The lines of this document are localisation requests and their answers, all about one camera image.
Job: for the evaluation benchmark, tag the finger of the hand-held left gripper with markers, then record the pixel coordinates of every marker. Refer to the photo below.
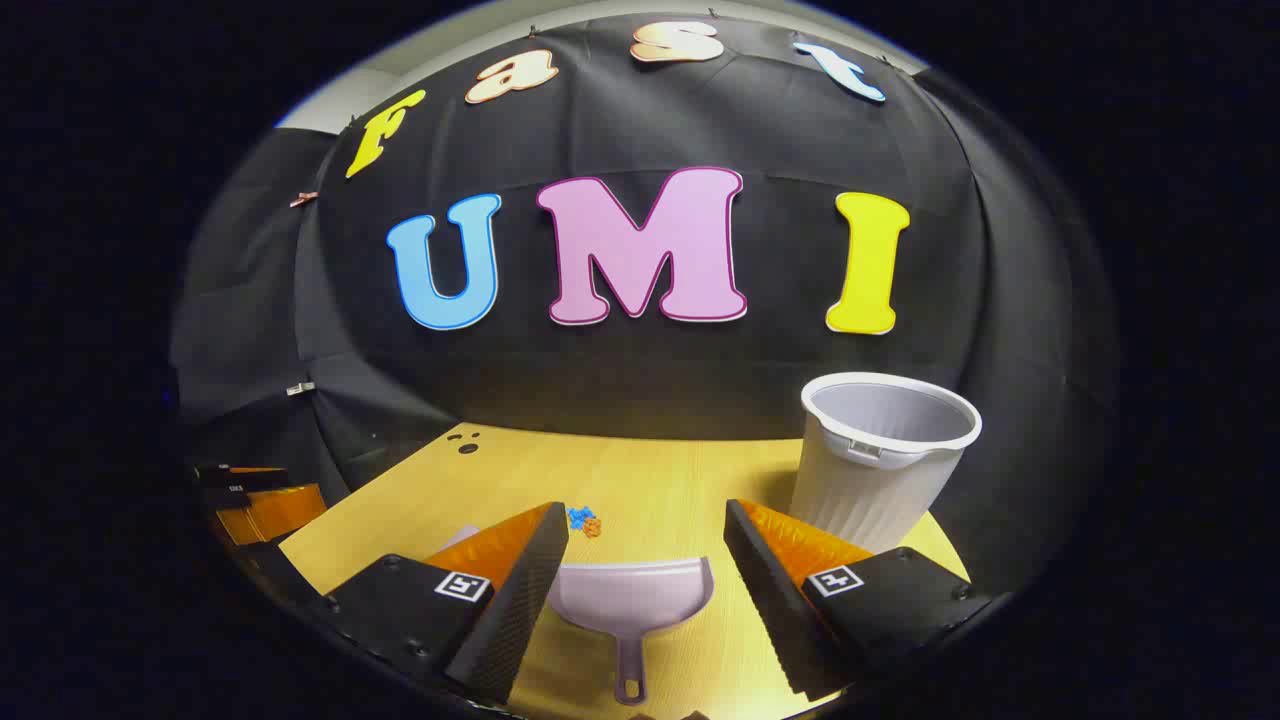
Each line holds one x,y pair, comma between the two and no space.
245,478
275,515

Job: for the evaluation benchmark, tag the lilac plastic dustpan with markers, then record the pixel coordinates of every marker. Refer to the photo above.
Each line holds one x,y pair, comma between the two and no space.
630,600

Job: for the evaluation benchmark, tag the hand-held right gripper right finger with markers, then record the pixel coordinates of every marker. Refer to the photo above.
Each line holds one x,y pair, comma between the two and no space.
775,600

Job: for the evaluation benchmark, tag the wooden desktop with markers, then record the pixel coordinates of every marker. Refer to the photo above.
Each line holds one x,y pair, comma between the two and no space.
650,480

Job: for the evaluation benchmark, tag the silver metal clip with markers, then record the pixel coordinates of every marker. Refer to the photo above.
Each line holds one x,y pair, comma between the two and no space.
300,388

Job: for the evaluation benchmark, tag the white ribbed garbage bin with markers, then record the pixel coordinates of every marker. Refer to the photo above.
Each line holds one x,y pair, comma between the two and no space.
870,480

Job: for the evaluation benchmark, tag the black backdrop cloth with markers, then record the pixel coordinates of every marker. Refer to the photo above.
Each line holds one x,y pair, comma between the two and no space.
700,380

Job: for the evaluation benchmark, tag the copper metal clip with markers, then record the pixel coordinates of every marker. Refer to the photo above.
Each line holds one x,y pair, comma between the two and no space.
303,199

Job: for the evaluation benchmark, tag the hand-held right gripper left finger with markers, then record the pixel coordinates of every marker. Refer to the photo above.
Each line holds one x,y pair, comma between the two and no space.
510,610

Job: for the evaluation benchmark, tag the blue paper trash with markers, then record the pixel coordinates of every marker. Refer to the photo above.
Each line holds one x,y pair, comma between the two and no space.
578,516

